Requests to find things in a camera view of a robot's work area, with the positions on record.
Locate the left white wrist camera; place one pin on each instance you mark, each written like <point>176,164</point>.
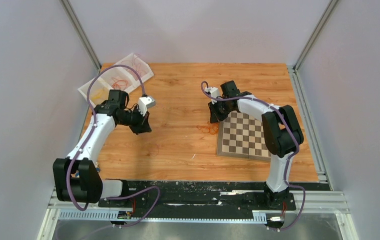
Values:
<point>144,103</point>

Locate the wooden chessboard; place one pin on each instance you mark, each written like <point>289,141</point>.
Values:
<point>241,135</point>

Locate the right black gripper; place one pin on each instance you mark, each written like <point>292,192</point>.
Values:
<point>216,117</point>

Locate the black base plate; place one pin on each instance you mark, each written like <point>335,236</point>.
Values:
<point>196,200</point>

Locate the aluminium frame rail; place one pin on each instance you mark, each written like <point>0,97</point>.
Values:
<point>315,202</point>

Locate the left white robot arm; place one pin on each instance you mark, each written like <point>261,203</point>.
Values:
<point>76,177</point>

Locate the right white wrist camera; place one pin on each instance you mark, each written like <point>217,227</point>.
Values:
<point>213,93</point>

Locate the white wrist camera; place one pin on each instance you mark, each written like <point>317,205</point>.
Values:
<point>213,93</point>
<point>144,103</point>

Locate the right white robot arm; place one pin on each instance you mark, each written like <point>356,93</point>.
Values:
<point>281,129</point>

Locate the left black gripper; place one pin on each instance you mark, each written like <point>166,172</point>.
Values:
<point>143,125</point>

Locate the white three-compartment tray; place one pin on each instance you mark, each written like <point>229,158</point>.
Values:
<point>118,78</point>

